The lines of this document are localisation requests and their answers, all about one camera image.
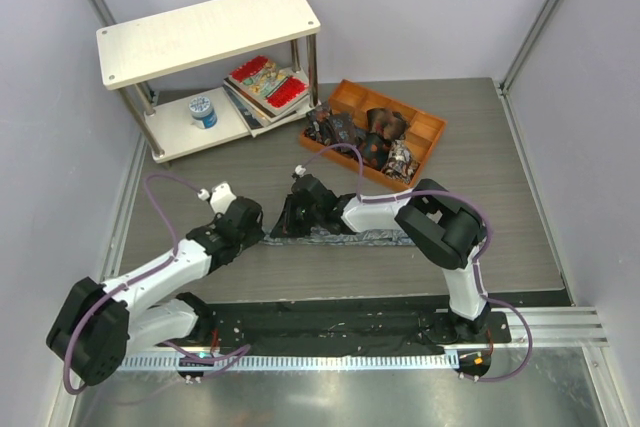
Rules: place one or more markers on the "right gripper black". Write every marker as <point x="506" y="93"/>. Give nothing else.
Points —
<point x="287" y="225"/>

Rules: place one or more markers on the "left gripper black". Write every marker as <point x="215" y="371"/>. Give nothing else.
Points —
<point x="255" y="234"/>

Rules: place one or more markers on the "grey floral tie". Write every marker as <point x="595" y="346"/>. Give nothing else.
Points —
<point x="380" y="238"/>

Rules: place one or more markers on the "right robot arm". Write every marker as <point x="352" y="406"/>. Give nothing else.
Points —
<point x="448" y="231"/>

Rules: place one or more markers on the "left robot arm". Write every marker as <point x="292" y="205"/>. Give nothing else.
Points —
<point x="99" y="324"/>

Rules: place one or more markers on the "bottom dark cover book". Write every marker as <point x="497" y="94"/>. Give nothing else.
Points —
<point x="258" y="122"/>

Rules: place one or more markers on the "brown blue floral tie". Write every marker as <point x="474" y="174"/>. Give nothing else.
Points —
<point x="342" y="130"/>

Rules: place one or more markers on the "black orange flower tie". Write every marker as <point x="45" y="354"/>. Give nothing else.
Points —
<point x="374" y="151"/>

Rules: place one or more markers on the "blue jar white lid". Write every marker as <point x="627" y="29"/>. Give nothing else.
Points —
<point x="202" y="112"/>

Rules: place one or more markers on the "cat pattern tie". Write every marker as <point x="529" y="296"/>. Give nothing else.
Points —
<point x="401" y="165"/>

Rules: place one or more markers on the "red treehouse book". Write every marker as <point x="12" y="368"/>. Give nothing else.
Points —
<point x="267" y="84"/>

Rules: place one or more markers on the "dark brown red tie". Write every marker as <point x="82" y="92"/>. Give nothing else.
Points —
<point x="388" y="124"/>

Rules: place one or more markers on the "orange wooden divided tray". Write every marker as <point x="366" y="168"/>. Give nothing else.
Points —
<point x="421" y="137"/>

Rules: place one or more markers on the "white two-tier shelf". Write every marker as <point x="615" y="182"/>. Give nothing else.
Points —
<point x="174" y="41"/>

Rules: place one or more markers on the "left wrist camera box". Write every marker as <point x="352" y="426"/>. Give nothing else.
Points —
<point x="221" y="196"/>

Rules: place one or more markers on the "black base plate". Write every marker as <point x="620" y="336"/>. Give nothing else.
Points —
<point x="396" y="326"/>

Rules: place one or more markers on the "slotted cable duct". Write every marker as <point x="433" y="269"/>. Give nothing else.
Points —
<point x="161" y="361"/>

